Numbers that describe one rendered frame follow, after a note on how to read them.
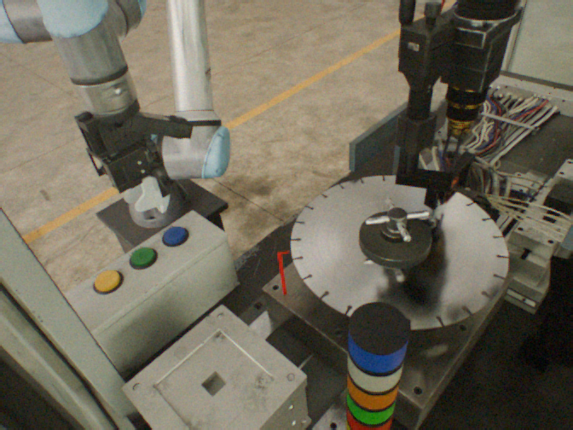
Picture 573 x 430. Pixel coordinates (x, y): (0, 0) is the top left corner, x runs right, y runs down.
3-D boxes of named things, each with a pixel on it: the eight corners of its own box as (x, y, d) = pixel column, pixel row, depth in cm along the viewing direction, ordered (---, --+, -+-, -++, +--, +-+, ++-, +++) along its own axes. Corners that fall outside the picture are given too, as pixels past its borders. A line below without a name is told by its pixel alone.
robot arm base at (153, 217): (120, 211, 110) (107, 181, 103) (168, 183, 117) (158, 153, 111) (152, 236, 101) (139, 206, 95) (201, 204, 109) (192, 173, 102)
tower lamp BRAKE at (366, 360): (384, 386, 31) (387, 366, 29) (336, 350, 33) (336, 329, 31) (416, 345, 33) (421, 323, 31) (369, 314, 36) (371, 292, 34)
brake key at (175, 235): (174, 252, 77) (171, 244, 76) (162, 241, 79) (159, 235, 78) (192, 240, 79) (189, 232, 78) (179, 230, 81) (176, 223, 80)
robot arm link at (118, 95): (112, 58, 60) (141, 72, 55) (123, 88, 63) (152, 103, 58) (61, 77, 56) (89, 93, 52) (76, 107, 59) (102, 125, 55)
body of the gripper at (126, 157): (99, 178, 67) (66, 110, 59) (146, 154, 71) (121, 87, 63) (123, 198, 62) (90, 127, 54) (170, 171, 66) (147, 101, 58)
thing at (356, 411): (376, 437, 37) (379, 423, 35) (337, 403, 40) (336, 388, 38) (403, 398, 40) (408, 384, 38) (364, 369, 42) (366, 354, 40)
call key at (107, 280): (106, 299, 70) (101, 292, 69) (95, 287, 72) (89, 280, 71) (126, 285, 72) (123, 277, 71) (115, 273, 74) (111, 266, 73)
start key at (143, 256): (141, 274, 74) (138, 267, 72) (130, 264, 76) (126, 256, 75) (160, 261, 76) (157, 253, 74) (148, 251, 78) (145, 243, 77)
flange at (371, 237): (365, 210, 72) (366, 199, 70) (432, 220, 69) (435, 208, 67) (352, 258, 64) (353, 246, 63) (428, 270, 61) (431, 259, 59)
